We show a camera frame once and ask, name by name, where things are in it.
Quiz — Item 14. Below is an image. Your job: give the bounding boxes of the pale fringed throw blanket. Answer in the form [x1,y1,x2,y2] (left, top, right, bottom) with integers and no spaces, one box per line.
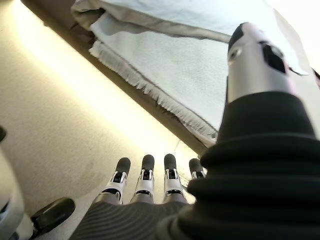
[88,12,232,148]

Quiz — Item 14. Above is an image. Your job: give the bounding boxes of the right silver robot leg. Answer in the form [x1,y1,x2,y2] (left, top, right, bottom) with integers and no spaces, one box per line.
[0,124,76,240]

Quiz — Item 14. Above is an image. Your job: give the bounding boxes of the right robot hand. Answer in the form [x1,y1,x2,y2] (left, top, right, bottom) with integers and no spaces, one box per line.
[72,21,320,240]

